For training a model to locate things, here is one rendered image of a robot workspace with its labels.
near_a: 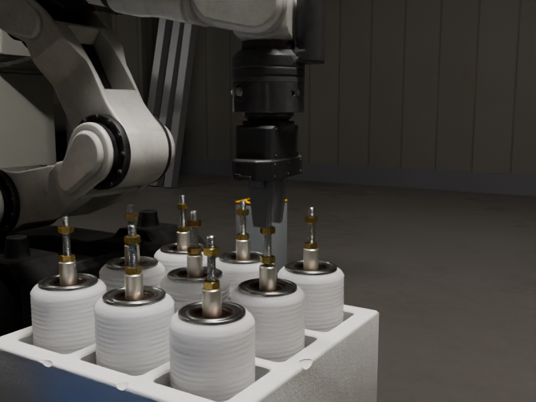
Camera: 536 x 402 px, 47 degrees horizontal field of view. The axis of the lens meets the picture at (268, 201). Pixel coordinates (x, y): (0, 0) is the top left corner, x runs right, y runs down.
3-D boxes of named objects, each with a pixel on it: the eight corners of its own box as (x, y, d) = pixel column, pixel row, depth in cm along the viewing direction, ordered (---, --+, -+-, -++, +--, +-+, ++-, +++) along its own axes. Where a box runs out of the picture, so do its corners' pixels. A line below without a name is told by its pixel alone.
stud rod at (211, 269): (213, 300, 69) (212, 234, 68) (218, 301, 68) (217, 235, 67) (205, 301, 68) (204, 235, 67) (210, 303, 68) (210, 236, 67)
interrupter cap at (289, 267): (348, 269, 89) (348, 266, 88) (314, 280, 83) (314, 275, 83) (307, 261, 94) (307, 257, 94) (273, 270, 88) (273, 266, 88)
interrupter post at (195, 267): (206, 275, 86) (205, 252, 85) (201, 280, 83) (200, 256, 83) (189, 274, 86) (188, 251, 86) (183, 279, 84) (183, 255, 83)
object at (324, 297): (355, 386, 91) (357, 268, 89) (313, 409, 84) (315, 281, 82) (305, 368, 98) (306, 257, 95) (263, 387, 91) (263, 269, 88)
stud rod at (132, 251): (135, 287, 74) (133, 226, 73) (128, 286, 74) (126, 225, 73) (139, 285, 75) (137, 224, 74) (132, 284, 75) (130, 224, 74)
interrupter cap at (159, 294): (145, 312, 70) (145, 306, 70) (89, 305, 72) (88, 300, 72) (176, 293, 77) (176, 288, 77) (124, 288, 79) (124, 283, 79)
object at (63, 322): (33, 434, 78) (25, 296, 75) (40, 400, 87) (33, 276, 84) (112, 424, 80) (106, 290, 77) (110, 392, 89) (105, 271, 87)
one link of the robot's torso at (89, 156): (-47, 181, 135) (92, 104, 109) (30, 173, 152) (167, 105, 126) (-28, 249, 134) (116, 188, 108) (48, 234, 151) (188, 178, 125)
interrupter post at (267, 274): (280, 291, 78) (280, 266, 78) (263, 294, 77) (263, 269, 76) (271, 286, 80) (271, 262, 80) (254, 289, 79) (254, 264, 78)
